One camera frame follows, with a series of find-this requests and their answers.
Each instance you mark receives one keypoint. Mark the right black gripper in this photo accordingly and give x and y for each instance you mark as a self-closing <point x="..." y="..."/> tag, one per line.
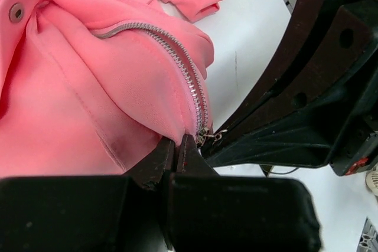
<point x="316" y="102"/>

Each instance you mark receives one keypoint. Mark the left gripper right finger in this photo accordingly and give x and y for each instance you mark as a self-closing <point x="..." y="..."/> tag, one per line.
<point x="210" y="212"/>

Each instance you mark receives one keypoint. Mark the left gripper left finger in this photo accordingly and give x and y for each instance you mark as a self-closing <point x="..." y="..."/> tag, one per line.
<point x="88" y="213"/>

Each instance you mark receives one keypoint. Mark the pink zip jacket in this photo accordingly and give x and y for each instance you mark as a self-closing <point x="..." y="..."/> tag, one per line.
<point x="89" y="87"/>

